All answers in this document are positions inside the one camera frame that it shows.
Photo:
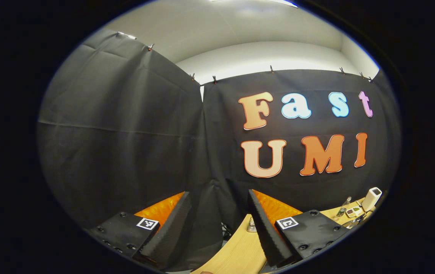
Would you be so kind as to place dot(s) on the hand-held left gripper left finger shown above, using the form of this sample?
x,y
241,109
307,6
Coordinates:
x,y
171,228

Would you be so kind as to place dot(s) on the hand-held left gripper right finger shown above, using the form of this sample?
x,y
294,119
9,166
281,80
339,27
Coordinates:
x,y
265,228

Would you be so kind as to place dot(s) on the clear plastic water bottle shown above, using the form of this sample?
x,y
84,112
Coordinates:
x,y
344,206

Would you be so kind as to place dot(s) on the white divided grain dish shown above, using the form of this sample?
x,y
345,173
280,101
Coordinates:
x,y
353,212

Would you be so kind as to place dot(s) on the black backdrop cloth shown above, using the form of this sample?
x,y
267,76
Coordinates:
x,y
126,133

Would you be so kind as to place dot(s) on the white appliance box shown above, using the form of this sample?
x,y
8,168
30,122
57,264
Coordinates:
x,y
371,198

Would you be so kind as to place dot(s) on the row of cloth clips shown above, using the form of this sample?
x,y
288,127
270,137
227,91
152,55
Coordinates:
x,y
271,70

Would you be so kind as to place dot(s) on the small ceiling light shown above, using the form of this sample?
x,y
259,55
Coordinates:
x,y
126,35

